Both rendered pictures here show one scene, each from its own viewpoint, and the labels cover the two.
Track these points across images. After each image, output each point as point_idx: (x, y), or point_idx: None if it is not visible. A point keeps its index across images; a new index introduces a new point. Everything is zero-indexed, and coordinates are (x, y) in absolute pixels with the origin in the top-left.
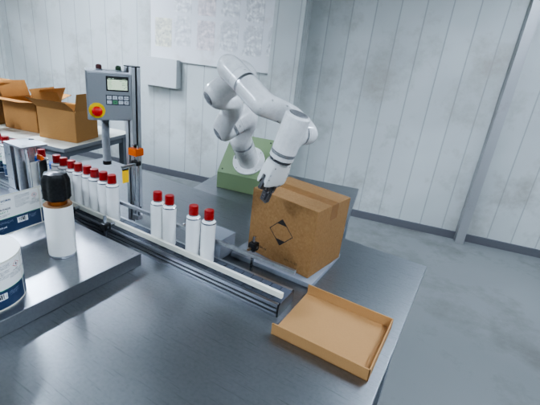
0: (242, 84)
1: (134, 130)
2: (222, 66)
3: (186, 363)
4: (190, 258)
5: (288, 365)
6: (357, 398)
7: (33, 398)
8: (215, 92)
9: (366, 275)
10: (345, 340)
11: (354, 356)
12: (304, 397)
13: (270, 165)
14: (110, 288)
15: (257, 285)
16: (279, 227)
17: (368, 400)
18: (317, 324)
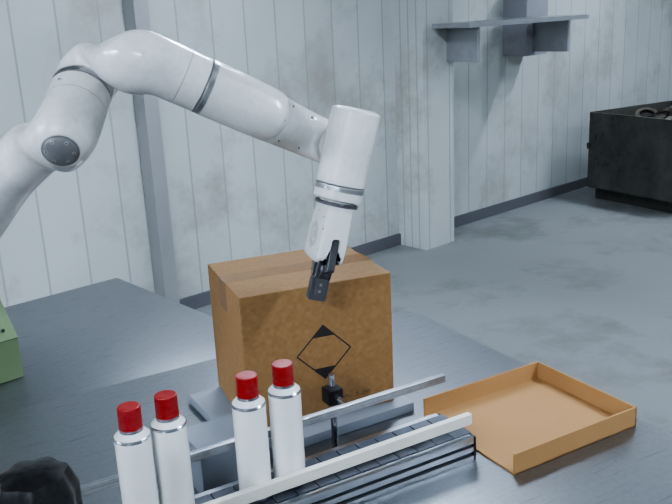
0: (227, 84)
1: None
2: (152, 57)
3: None
4: (282, 490)
5: (591, 476)
6: (664, 441)
7: None
8: (89, 129)
9: (403, 355)
10: (552, 416)
11: (587, 419)
12: (657, 480)
13: (344, 217)
14: None
15: (430, 433)
16: (318, 343)
17: (668, 435)
18: (508, 428)
